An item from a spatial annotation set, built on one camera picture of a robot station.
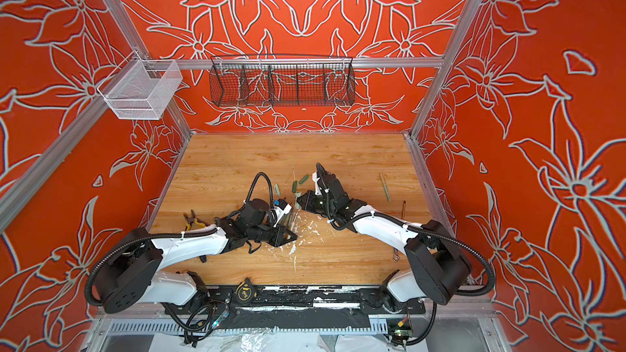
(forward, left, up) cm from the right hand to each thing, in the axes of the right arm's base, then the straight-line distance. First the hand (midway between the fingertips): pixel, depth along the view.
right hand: (292, 200), depth 82 cm
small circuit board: (-36, -32, -14) cm, 51 cm away
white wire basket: (+39, +59, +20) cm, 73 cm away
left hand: (-10, -1, -7) cm, 12 cm away
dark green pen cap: (+14, +1, -13) cm, 19 cm away
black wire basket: (+48, +5, +17) cm, 51 cm away
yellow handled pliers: (-1, +39, -12) cm, 40 cm away
